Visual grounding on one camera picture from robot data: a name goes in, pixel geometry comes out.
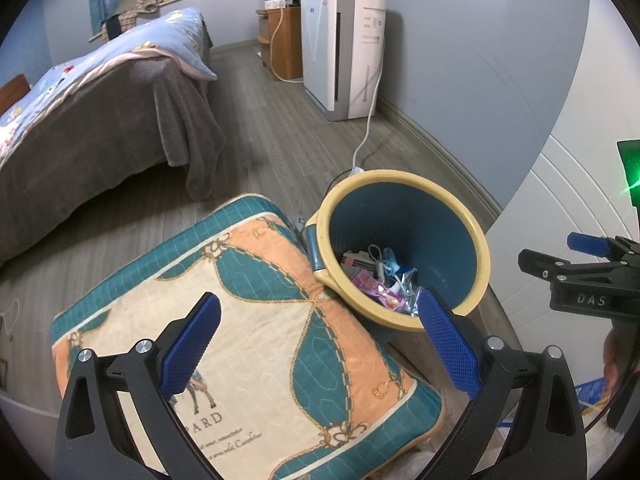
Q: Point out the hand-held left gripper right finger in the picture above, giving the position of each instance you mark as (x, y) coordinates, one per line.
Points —
(447, 345)

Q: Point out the white air purifier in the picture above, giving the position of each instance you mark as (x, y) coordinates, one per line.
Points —
(350, 50)

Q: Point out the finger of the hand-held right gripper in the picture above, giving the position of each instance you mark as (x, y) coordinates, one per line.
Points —
(587, 242)
(550, 265)

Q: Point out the plaid cloth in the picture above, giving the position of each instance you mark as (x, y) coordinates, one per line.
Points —
(150, 2)

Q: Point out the blue bucket with yellow rim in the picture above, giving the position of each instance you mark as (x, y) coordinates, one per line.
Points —
(430, 230)

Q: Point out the blue printed packet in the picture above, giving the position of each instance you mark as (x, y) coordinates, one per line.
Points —
(592, 391)

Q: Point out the blue face mask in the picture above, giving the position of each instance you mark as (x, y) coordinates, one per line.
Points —
(387, 262)

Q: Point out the teal orange patterned cushion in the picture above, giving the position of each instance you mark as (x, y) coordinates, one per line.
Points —
(260, 310)

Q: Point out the bed with grey cover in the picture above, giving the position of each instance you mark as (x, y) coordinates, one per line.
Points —
(125, 130)

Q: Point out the white medicine box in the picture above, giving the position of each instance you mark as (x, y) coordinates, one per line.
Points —
(356, 259)

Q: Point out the wooden bed frame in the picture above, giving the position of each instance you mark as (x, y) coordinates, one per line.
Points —
(14, 92)

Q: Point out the purple plastic wrapper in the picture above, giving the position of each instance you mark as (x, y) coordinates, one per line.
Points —
(375, 287)

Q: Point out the blue floral quilt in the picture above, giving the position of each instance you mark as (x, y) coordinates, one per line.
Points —
(125, 45)

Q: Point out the person's right hand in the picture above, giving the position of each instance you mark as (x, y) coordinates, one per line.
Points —
(610, 365)

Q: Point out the small white power strip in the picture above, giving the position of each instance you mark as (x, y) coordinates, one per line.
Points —
(276, 3)

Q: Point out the wooden cabinet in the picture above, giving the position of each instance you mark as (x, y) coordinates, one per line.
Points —
(287, 40)

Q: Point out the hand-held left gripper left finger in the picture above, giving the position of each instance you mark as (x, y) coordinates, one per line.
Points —
(192, 345)

